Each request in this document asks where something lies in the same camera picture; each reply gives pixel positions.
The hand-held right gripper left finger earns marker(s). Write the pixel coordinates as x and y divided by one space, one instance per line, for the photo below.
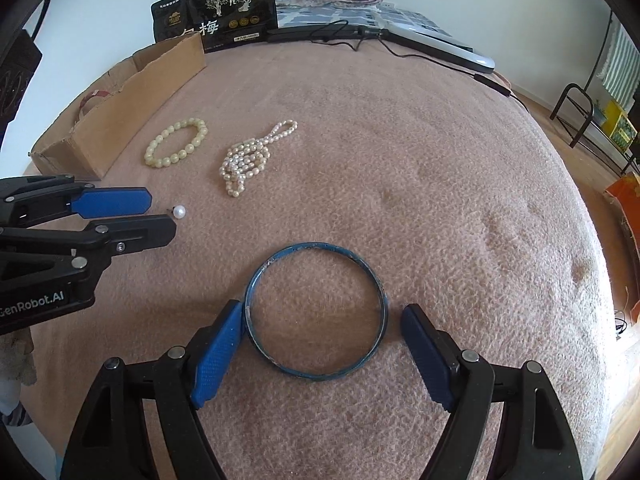
217 355

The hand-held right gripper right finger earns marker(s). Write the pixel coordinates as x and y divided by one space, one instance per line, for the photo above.
427 355

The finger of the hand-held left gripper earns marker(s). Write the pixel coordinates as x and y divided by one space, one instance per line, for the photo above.
112 201
145 232

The pearl earring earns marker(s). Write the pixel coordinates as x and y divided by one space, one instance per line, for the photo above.
179 212

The cardboard box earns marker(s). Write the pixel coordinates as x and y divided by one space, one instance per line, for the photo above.
125 110

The blue bangle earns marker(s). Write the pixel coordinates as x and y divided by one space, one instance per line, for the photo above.
314 246

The pink blanket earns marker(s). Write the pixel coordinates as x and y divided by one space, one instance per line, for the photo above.
425 210

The dark patterned object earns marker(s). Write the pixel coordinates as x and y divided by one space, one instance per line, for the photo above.
17 80

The black snack bag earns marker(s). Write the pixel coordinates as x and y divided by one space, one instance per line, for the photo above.
220 5

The black folded tripod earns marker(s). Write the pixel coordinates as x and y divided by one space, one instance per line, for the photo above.
300 35

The black clothes rack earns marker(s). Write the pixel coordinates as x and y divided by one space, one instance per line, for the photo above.
575 110

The yellow box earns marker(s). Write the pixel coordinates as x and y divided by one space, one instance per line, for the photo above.
622 127

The grey white laptop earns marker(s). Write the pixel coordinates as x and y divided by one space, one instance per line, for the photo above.
450 50

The striped towel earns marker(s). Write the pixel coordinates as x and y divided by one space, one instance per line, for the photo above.
620 70

